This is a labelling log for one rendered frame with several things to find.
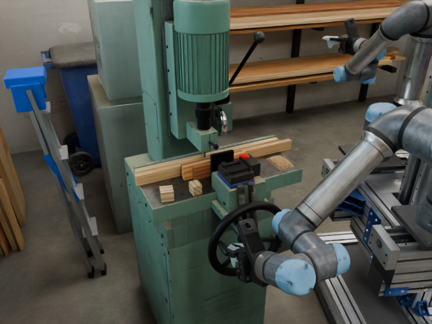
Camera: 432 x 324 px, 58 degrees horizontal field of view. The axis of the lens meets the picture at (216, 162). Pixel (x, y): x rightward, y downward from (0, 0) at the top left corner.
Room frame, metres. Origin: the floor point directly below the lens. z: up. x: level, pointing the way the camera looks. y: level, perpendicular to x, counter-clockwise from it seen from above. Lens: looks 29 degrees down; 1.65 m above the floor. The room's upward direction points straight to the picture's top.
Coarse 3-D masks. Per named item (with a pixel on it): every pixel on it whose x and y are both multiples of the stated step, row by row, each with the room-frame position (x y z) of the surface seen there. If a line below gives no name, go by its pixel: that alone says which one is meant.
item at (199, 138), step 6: (192, 120) 1.36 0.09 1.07; (186, 126) 1.34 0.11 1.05; (192, 126) 1.30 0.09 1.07; (186, 132) 1.35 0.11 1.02; (192, 132) 1.29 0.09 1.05; (198, 132) 1.25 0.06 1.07; (204, 132) 1.25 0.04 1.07; (210, 132) 1.25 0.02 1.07; (216, 132) 1.25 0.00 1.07; (192, 138) 1.30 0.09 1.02; (198, 138) 1.25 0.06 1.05; (204, 138) 1.23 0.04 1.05; (210, 138) 1.24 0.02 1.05; (216, 138) 1.25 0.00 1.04; (198, 144) 1.25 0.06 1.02; (204, 144) 1.23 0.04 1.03; (204, 150) 1.23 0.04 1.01
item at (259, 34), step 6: (258, 36) 1.23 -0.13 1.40; (264, 36) 1.23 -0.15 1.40; (258, 42) 1.23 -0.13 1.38; (252, 48) 1.27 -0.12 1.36; (246, 54) 1.30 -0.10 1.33; (246, 60) 1.31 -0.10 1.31; (240, 66) 1.33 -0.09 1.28; (234, 78) 1.38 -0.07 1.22; (228, 96) 1.46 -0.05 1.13; (216, 102) 1.46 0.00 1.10; (222, 102) 1.45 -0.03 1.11; (228, 102) 1.46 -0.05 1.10
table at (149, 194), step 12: (264, 156) 1.39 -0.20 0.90; (264, 168) 1.29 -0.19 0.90; (276, 168) 1.29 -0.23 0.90; (288, 168) 1.29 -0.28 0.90; (300, 168) 1.29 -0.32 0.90; (168, 180) 1.20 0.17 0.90; (180, 180) 1.20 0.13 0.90; (192, 180) 1.20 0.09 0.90; (204, 180) 1.20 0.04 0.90; (276, 180) 1.24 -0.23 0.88; (288, 180) 1.26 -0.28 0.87; (300, 180) 1.29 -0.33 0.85; (144, 192) 1.12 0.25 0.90; (156, 192) 1.12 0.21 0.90; (180, 192) 1.12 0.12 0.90; (204, 192) 1.12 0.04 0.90; (144, 204) 1.12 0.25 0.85; (156, 204) 1.05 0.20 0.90; (168, 204) 1.05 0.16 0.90; (180, 204) 1.07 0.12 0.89; (192, 204) 1.09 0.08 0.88; (204, 204) 1.11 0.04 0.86; (216, 204) 1.09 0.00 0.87; (156, 216) 1.03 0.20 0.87; (168, 216) 1.05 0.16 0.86; (180, 216) 1.07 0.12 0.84
